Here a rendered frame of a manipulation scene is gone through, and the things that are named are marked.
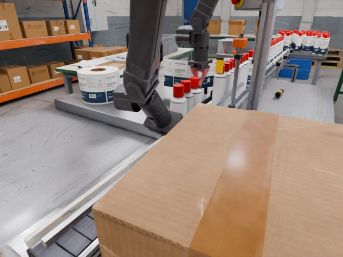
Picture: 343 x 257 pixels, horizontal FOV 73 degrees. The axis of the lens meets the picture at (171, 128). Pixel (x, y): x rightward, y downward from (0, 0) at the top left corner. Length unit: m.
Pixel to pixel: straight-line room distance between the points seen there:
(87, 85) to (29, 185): 0.56
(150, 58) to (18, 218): 0.50
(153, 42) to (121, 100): 0.21
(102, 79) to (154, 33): 0.74
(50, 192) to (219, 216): 0.59
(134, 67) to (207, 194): 0.33
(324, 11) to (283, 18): 1.05
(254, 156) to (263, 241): 0.12
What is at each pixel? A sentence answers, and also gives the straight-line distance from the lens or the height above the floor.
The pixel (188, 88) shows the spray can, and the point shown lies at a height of 1.06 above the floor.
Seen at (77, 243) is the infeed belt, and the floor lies 0.88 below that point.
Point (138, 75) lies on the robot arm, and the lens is 0.50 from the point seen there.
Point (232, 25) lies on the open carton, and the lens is 6.48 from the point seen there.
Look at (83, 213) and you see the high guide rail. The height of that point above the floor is 0.96.
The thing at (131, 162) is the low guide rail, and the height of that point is 0.91.
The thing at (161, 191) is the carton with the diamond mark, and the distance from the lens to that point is 0.23.
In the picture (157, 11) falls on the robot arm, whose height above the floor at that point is 1.28.
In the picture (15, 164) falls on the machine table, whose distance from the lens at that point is 0.93.
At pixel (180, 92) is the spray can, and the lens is 0.69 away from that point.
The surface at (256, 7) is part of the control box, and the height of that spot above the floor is 1.29.
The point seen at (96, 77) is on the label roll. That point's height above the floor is 1.01.
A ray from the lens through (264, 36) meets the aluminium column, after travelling 0.98.
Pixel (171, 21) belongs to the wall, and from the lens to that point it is 9.38.
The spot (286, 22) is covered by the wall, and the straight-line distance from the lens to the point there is 8.46.
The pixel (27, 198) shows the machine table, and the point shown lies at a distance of 0.76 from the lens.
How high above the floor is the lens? 1.27
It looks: 26 degrees down
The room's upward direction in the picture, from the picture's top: straight up
